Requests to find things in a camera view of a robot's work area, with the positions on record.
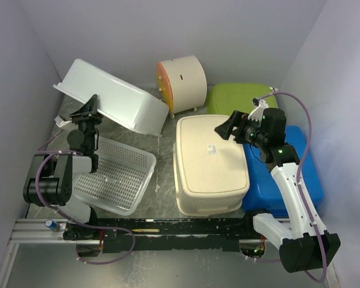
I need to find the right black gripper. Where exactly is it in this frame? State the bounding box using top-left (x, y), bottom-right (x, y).
top-left (214, 110), bottom-right (267, 147)

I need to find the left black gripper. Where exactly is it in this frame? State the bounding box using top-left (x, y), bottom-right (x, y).
top-left (70, 95), bottom-right (106, 153)

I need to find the green plastic tub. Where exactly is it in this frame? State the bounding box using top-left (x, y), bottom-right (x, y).
top-left (206, 83), bottom-right (274, 116)

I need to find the white plastic basket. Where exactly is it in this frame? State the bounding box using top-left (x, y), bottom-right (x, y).
top-left (53, 59), bottom-right (169, 136)

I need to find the cream perforated laundry basket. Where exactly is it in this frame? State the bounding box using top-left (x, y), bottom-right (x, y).
top-left (173, 115), bottom-right (250, 217)

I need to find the white perforated basket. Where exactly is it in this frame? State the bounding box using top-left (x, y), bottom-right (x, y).
top-left (73, 137), bottom-right (157, 216)

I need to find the blue plastic tub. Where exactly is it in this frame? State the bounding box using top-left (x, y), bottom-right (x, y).
top-left (241, 125), bottom-right (325, 218)

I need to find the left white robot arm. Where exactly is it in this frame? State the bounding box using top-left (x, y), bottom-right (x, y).
top-left (23, 94), bottom-right (103, 239)

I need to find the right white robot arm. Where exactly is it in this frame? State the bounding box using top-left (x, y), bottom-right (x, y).
top-left (214, 108), bottom-right (341, 274)

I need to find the beige cylindrical device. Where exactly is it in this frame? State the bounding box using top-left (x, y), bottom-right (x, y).
top-left (155, 55), bottom-right (207, 119)

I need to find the small blue capacitor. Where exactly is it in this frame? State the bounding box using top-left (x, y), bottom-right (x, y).
top-left (44, 219), bottom-right (59, 231)

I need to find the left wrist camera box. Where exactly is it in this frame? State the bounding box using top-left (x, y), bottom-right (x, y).
top-left (55, 115), bottom-right (71, 128)

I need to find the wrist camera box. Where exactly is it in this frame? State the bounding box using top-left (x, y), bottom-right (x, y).
top-left (55, 115), bottom-right (71, 128)
top-left (248, 98), bottom-right (269, 122)

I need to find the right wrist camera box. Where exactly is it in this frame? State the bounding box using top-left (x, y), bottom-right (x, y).
top-left (248, 98), bottom-right (269, 122)

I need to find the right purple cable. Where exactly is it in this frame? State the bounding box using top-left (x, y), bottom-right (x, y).
top-left (248, 91), bottom-right (328, 283)

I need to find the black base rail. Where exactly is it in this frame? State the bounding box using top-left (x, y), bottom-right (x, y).
top-left (63, 217), bottom-right (261, 253)

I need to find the aluminium frame rail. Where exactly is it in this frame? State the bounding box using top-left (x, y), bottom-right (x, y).
top-left (0, 217), bottom-right (338, 288)

